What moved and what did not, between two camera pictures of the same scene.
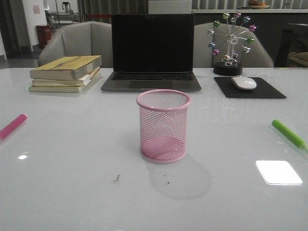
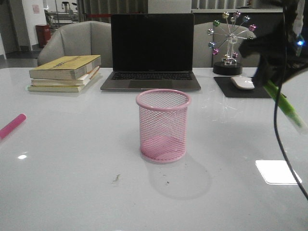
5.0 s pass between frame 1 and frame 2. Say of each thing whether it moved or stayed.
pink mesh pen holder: stayed
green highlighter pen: moved
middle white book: stayed
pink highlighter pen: stayed
